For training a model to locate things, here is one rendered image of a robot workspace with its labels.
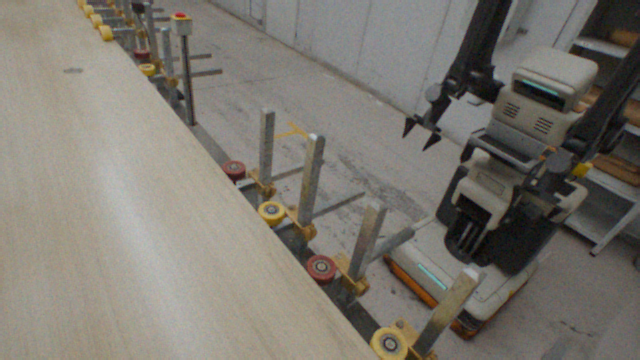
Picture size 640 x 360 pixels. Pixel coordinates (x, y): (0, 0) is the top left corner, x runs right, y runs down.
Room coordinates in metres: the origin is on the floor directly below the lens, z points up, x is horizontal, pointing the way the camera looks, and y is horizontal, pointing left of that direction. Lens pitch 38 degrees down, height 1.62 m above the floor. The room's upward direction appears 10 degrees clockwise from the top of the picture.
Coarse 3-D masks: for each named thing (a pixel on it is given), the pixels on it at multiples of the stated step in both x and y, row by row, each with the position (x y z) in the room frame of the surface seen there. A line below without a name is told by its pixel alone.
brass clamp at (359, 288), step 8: (344, 256) 0.67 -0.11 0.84; (336, 264) 0.64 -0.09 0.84; (344, 264) 0.64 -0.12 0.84; (344, 272) 0.61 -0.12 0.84; (344, 280) 0.60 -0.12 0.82; (352, 280) 0.59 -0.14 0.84; (360, 280) 0.59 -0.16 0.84; (352, 288) 0.58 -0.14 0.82; (360, 288) 0.57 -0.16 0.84; (368, 288) 0.59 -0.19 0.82; (360, 296) 0.57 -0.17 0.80
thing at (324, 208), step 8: (352, 192) 1.00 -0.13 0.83; (360, 192) 1.01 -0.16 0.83; (328, 200) 0.93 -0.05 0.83; (336, 200) 0.94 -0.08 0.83; (344, 200) 0.95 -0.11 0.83; (352, 200) 0.98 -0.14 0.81; (320, 208) 0.88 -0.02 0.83; (328, 208) 0.90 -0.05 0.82; (336, 208) 0.93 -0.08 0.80; (320, 216) 0.87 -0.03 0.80; (280, 224) 0.77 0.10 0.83; (288, 224) 0.78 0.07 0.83; (280, 232) 0.76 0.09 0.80
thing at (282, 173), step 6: (300, 162) 1.15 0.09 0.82; (324, 162) 1.20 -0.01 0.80; (282, 168) 1.09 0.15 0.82; (288, 168) 1.09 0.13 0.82; (294, 168) 1.10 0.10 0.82; (300, 168) 1.12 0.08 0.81; (276, 174) 1.04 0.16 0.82; (282, 174) 1.06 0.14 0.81; (288, 174) 1.08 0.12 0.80; (246, 180) 0.97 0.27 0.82; (252, 180) 0.98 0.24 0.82; (276, 180) 1.04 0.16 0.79; (240, 186) 0.93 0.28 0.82; (246, 186) 0.95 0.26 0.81; (252, 186) 0.97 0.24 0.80
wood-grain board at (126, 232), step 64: (0, 0) 2.41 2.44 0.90; (64, 0) 2.66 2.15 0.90; (0, 64) 1.42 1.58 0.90; (64, 64) 1.54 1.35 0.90; (128, 64) 1.66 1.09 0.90; (0, 128) 0.93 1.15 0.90; (64, 128) 1.00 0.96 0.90; (128, 128) 1.07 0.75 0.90; (0, 192) 0.64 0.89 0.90; (64, 192) 0.68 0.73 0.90; (128, 192) 0.72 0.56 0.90; (192, 192) 0.77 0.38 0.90; (0, 256) 0.44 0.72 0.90; (64, 256) 0.47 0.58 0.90; (128, 256) 0.50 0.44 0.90; (192, 256) 0.53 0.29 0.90; (256, 256) 0.57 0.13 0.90; (0, 320) 0.30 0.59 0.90; (64, 320) 0.32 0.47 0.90; (128, 320) 0.34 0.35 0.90; (192, 320) 0.37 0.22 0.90; (256, 320) 0.39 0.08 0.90; (320, 320) 0.42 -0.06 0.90
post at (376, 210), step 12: (372, 204) 0.61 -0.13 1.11; (384, 204) 0.61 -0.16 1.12; (372, 216) 0.59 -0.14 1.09; (384, 216) 0.61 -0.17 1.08; (372, 228) 0.59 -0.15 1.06; (360, 240) 0.60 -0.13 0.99; (372, 240) 0.60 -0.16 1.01; (360, 252) 0.60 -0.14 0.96; (360, 264) 0.59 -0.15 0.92; (360, 276) 0.60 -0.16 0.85; (348, 300) 0.59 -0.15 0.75
